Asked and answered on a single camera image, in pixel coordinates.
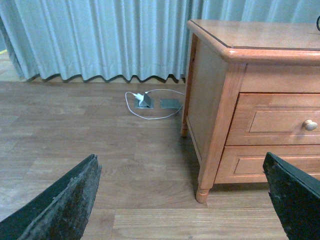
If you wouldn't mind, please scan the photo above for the wooden nightstand cabinet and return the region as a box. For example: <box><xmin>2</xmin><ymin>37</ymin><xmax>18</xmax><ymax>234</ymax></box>
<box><xmin>181</xmin><ymin>19</ymin><xmax>320</xmax><ymax>203</ymax></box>

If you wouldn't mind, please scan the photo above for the round brass drawer knob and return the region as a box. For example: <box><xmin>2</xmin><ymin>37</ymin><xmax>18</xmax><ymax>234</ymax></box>
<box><xmin>302</xmin><ymin>119</ymin><xmax>318</xmax><ymax>131</ymax></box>

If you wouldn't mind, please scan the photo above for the white charger plug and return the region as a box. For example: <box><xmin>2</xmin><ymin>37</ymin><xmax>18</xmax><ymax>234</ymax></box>
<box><xmin>133</xmin><ymin>93</ymin><xmax>144</xmax><ymax>101</ymax></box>

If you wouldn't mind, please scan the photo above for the white charging cable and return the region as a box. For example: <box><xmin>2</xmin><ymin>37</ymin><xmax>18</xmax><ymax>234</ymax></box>
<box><xmin>124</xmin><ymin>88</ymin><xmax>186</xmax><ymax>120</ymax></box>

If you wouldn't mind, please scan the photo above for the light green pleated curtain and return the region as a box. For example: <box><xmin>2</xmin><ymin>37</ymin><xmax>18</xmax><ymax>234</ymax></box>
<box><xmin>0</xmin><ymin>0</ymin><xmax>320</xmax><ymax>81</ymax></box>

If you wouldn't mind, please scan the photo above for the closed metal floor plate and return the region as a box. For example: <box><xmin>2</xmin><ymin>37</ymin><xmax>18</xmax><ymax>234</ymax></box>
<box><xmin>160</xmin><ymin>98</ymin><xmax>182</xmax><ymax>109</ymax></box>

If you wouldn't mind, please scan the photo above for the open metal floor socket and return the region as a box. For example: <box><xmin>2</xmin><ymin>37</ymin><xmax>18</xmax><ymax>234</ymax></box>
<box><xmin>134</xmin><ymin>92</ymin><xmax>154</xmax><ymax>109</ymax></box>

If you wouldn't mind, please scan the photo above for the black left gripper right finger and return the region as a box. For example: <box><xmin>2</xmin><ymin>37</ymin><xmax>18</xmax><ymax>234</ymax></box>
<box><xmin>263</xmin><ymin>152</ymin><xmax>320</xmax><ymax>240</ymax></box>

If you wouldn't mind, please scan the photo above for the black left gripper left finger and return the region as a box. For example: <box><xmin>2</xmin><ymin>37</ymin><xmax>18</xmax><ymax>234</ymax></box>
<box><xmin>0</xmin><ymin>154</ymin><xmax>102</xmax><ymax>240</ymax></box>

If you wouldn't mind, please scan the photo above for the wooden drawer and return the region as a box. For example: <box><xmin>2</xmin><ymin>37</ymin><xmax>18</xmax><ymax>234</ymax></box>
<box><xmin>226</xmin><ymin>93</ymin><xmax>320</xmax><ymax>146</ymax></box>
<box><xmin>214</xmin><ymin>145</ymin><xmax>320</xmax><ymax>184</ymax></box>

